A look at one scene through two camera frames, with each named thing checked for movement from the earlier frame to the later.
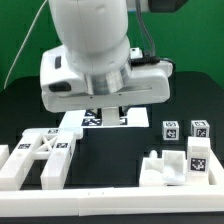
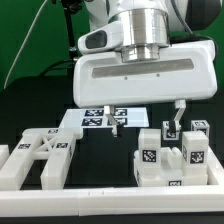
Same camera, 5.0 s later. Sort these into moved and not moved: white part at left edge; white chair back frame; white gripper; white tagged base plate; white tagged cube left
Moved: white gripper
Not moved: white part at left edge; white tagged cube left; white tagged base plate; white chair back frame
